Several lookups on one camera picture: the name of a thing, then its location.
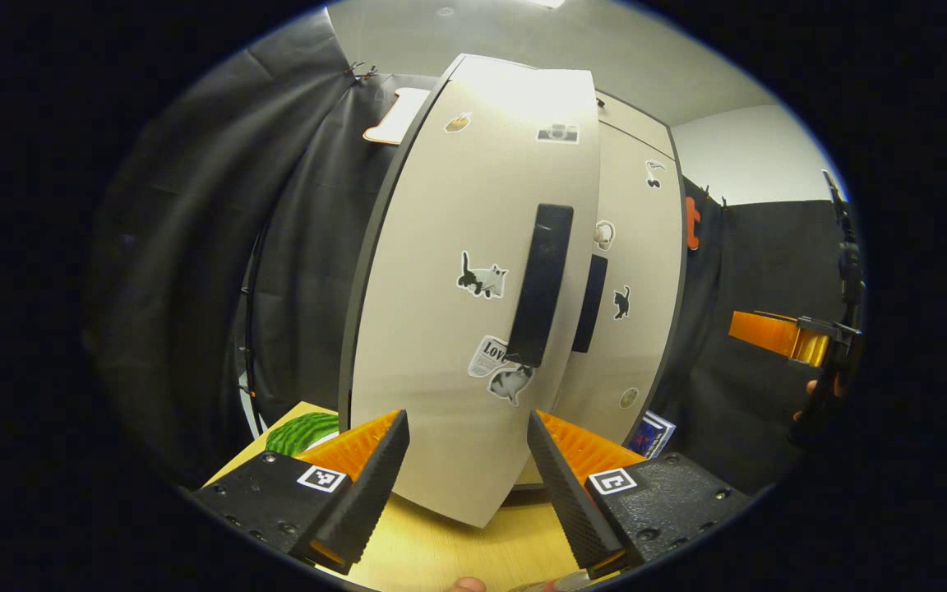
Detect green striped watermelon toy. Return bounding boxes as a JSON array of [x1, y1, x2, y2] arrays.
[[266, 413, 341, 458]]

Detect white and grey cabinet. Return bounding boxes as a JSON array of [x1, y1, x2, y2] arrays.
[[340, 53, 688, 494]]

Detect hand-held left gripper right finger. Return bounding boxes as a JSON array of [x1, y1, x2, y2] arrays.
[[526, 409, 754, 580]]

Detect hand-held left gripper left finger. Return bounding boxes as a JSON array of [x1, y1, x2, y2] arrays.
[[192, 409, 411, 576]]

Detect dark blue book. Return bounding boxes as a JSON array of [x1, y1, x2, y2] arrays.
[[628, 409, 677, 460]]

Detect black backdrop cloth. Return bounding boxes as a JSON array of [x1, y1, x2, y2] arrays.
[[83, 8, 861, 486]]

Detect white cabinet door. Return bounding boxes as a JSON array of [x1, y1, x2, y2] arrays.
[[342, 53, 602, 527], [515, 123, 686, 490]]

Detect white cabinet drawer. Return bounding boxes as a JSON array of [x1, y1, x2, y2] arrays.
[[594, 90, 677, 161]]

